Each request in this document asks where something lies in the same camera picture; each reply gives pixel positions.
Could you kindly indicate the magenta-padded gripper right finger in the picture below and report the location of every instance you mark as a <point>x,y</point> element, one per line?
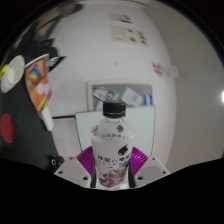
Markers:
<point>151,169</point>

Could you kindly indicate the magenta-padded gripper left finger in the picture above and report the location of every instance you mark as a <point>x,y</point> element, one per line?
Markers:
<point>73,168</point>

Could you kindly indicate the white-labelled drink bottle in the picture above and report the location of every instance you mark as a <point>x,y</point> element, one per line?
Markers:
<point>112,148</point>

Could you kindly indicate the black and red tool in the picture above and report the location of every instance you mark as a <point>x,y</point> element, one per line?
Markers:
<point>57,162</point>

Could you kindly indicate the small white box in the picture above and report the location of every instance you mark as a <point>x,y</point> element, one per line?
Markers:
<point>47,119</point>

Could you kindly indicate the grey pinboard with papers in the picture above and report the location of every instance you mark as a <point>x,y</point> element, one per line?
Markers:
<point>133,95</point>

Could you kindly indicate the flat round red coaster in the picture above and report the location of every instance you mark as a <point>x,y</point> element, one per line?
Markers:
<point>7,127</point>

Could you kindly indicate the flat colourful printed box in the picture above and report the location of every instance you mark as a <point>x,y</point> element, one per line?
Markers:
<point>38,85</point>

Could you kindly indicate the small black flag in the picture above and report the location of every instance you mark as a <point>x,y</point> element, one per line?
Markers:
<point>55,62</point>

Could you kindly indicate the red wall floor sign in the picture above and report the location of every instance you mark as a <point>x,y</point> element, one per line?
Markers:
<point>158,69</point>

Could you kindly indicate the large white wall poster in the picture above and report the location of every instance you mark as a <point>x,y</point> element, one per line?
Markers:
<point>129,35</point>

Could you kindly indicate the small white wall poster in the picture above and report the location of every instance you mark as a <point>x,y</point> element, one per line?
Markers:
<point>121,18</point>

